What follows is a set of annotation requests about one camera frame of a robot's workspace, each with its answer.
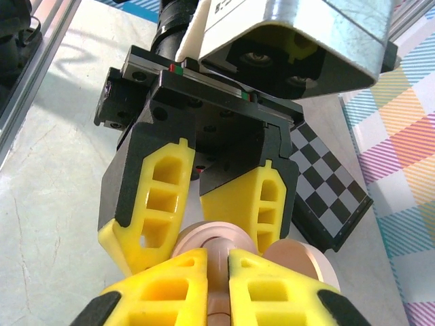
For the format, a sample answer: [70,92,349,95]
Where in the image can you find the pink earbud case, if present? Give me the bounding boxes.
[171,220,341,326]

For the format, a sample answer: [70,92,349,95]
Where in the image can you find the aluminium corner post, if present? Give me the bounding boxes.
[387,0,435,43]

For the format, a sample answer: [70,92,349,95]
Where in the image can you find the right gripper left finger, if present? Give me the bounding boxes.
[69,247,209,326]

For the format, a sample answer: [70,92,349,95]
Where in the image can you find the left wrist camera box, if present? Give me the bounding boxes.
[176,0,402,101]

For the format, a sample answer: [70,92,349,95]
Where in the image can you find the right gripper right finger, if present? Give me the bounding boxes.
[227,248,373,326]

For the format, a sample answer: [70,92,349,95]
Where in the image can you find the black grey folding chessboard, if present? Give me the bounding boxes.
[290,122,375,254]

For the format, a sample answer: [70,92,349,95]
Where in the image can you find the aluminium frame rail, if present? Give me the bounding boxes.
[0,0,82,167]

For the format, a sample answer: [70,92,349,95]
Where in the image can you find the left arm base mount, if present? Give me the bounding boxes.
[0,0,44,84]

